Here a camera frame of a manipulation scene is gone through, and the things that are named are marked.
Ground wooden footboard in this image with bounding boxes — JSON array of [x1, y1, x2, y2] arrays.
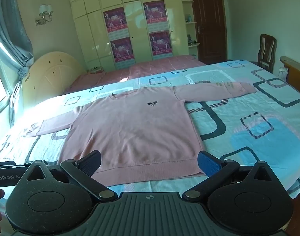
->
[[280, 56, 300, 96]]

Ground cream round headboard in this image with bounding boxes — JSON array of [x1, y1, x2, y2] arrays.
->
[[22, 52, 85, 107]]

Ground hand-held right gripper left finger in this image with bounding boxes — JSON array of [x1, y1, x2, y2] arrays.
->
[[25, 150, 118, 201]]

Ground pink checked bed sheet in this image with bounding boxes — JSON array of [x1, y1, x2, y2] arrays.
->
[[63, 55, 207, 95]]

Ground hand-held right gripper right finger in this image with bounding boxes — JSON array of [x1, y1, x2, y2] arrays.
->
[[183, 150, 275, 199]]

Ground cream corner shelves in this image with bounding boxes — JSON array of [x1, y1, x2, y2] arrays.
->
[[181, 0, 201, 55]]

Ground cream wardrobe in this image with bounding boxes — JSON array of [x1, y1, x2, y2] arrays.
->
[[66, 0, 190, 70]]

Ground dark wooden chair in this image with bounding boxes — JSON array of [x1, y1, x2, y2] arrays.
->
[[250, 34, 277, 73]]

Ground pink sweater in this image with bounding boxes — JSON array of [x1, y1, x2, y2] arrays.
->
[[25, 82, 257, 187]]

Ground blue patterned bed sheet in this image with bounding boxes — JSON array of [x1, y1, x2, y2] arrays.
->
[[0, 59, 300, 227]]

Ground dark brown wooden door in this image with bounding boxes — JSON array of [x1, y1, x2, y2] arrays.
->
[[189, 0, 226, 65]]

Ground purple wall poster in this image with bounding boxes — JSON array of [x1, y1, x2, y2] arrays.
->
[[103, 7, 127, 34], [149, 31, 173, 60], [110, 37, 136, 69], [143, 0, 169, 31]]

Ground wall lamp with white shades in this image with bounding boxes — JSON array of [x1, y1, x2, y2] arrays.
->
[[36, 4, 54, 26]]

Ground blue-grey curtain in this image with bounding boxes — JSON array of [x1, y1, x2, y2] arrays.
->
[[0, 0, 34, 118]]

